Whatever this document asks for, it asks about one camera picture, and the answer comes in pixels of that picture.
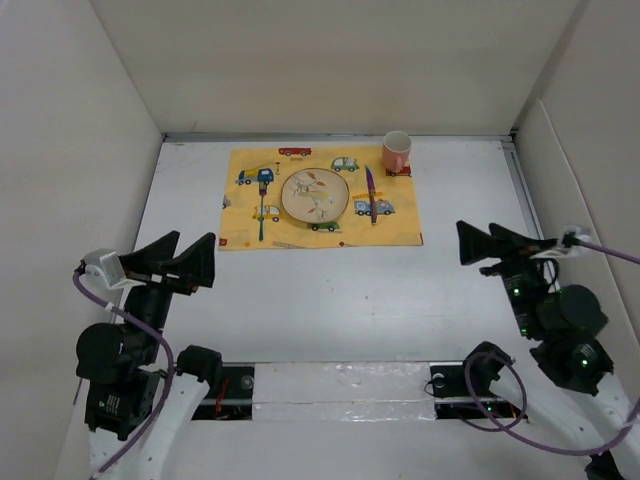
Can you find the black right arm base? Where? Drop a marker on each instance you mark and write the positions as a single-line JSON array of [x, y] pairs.
[[452, 400]]

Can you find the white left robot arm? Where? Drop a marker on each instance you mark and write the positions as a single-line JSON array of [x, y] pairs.
[[141, 394]]

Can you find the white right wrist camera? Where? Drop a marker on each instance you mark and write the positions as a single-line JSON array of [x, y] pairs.
[[568, 244]]

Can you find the pink cup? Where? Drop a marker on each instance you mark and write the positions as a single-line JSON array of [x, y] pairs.
[[396, 150]]

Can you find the beige bird pattern plate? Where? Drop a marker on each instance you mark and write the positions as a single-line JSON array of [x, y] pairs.
[[315, 195]]

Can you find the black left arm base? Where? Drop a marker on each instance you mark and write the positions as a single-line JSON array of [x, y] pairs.
[[232, 400]]

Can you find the iridescent metal fork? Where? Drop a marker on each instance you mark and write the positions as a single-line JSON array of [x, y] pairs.
[[260, 216]]

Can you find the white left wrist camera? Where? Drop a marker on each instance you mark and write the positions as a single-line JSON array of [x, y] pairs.
[[103, 269]]

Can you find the yellow vehicle print cloth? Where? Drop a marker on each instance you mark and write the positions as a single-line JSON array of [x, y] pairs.
[[398, 222]]

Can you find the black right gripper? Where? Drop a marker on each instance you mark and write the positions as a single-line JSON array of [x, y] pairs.
[[474, 243]]

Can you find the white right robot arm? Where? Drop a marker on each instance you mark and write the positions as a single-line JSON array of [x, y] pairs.
[[341, 342]]

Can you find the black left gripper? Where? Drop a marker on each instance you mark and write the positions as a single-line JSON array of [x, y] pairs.
[[196, 263]]

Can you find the iridescent metal knife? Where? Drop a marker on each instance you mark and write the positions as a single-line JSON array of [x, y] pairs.
[[371, 194]]

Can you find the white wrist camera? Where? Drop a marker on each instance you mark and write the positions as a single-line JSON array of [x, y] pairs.
[[103, 269], [568, 244]]

